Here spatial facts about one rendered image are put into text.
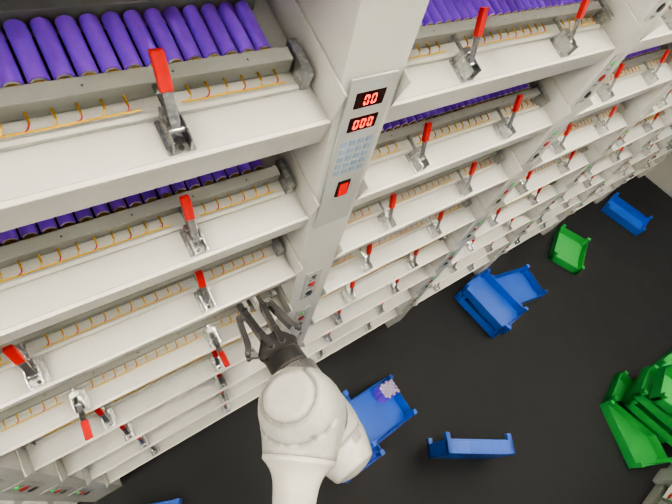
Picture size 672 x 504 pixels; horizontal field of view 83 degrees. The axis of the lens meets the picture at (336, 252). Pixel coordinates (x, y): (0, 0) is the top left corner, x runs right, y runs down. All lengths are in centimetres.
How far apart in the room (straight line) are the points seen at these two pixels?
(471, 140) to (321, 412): 63
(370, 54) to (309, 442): 47
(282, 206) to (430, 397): 156
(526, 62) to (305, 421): 67
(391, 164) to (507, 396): 169
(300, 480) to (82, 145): 45
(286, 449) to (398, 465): 139
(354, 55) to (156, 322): 54
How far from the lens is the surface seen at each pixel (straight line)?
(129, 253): 58
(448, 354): 215
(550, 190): 197
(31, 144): 44
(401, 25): 48
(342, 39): 45
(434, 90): 61
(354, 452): 69
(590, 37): 100
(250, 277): 77
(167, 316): 74
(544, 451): 228
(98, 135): 44
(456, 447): 181
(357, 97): 49
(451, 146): 85
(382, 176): 72
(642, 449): 265
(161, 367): 92
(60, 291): 59
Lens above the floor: 180
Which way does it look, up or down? 55 degrees down
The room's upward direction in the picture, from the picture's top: 20 degrees clockwise
